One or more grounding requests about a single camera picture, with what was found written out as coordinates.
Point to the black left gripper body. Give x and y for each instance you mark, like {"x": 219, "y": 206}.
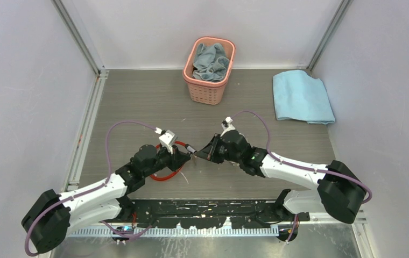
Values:
{"x": 166, "y": 159}

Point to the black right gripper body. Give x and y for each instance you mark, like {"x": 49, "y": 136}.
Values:
{"x": 223, "y": 153}

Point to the red cable lock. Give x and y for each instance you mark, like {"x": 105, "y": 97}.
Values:
{"x": 165, "y": 176}

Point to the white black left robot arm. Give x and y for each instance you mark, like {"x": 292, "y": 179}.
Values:
{"x": 55, "y": 215}

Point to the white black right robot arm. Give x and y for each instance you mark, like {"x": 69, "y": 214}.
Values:
{"x": 332, "y": 188}

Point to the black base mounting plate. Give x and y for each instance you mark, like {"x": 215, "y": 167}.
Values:
{"x": 203, "y": 213}

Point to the pink plastic basket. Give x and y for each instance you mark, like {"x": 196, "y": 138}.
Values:
{"x": 203, "y": 91}

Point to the light blue folded towel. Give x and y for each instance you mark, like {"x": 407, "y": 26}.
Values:
{"x": 298, "y": 96}

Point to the grey cloth in basket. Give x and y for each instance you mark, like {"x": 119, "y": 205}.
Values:
{"x": 210, "y": 63}

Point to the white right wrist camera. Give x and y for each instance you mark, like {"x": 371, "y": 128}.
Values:
{"x": 227, "y": 125}

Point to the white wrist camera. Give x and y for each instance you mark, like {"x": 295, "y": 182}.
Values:
{"x": 227, "y": 125}
{"x": 166, "y": 138}

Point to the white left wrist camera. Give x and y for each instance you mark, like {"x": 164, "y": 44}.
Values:
{"x": 166, "y": 138}

